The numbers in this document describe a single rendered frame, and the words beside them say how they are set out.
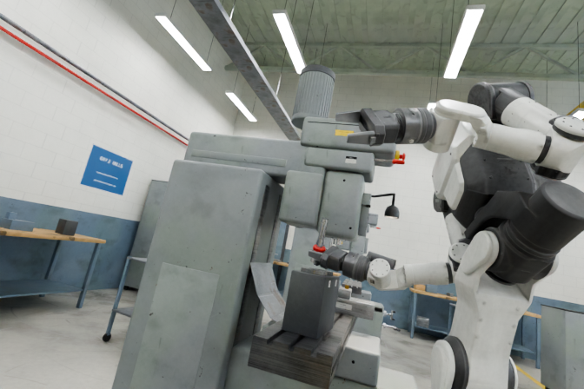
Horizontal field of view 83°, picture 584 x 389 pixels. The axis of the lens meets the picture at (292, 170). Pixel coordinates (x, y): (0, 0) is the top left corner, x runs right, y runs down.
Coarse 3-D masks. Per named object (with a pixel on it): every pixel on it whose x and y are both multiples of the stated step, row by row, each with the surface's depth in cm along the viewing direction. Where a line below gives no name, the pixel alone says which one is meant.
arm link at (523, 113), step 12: (516, 108) 87; (528, 108) 84; (540, 108) 83; (504, 120) 90; (516, 120) 86; (528, 120) 83; (540, 120) 81; (552, 120) 78; (564, 120) 73; (576, 120) 74; (564, 132) 71; (576, 132) 70; (552, 180) 77
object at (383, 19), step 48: (240, 0) 719; (288, 0) 693; (336, 0) 671; (384, 0) 649; (432, 0) 625; (480, 0) 608; (528, 0) 586; (576, 0) 571; (336, 48) 802; (384, 48) 775; (432, 48) 740; (480, 48) 716; (528, 48) 688; (576, 48) 665
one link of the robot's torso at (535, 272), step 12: (492, 228) 84; (504, 228) 81; (504, 240) 79; (504, 252) 78; (516, 252) 77; (492, 264) 81; (504, 264) 79; (516, 264) 78; (528, 264) 77; (540, 264) 76; (552, 264) 78; (504, 276) 81; (516, 276) 81; (528, 276) 80; (540, 276) 80
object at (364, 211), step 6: (366, 198) 162; (366, 204) 162; (366, 210) 161; (360, 216) 161; (366, 216) 160; (360, 222) 160; (366, 222) 159; (360, 228) 159; (366, 228) 159; (360, 234) 159; (366, 234) 160
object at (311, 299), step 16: (304, 272) 111; (320, 272) 110; (304, 288) 108; (320, 288) 106; (336, 288) 123; (288, 304) 108; (304, 304) 106; (320, 304) 105; (288, 320) 107; (304, 320) 105; (320, 320) 104; (320, 336) 106
